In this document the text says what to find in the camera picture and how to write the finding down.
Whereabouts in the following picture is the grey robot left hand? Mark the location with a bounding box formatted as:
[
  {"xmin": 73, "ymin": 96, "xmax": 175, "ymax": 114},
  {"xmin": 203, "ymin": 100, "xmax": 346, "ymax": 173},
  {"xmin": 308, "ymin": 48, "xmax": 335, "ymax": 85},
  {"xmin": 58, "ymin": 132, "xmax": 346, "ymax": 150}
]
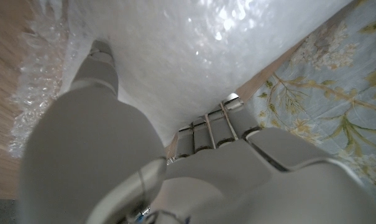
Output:
[{"xmin": 18, "ymin": 39, "xmax": 376, "ymax": 224}]

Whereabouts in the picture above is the clear bubble wrap roll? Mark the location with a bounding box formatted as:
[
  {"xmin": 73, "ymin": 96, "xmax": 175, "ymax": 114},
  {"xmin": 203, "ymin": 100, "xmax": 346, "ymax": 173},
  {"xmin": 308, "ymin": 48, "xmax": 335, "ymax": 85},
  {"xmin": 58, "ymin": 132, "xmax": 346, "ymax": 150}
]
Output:
[{"xmin": 9, "ymin": 0, "xmax": 353, "ymax": 159}]

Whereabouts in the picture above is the floral print backdrop cloth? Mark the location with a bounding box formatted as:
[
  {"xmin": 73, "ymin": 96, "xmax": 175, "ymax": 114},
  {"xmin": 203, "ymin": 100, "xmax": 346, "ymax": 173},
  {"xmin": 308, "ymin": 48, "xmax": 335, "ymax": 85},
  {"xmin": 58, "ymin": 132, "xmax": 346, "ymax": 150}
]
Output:
[{"xmin": 246, "ymin": 0, "xmax": 376, "ymax": 200}]

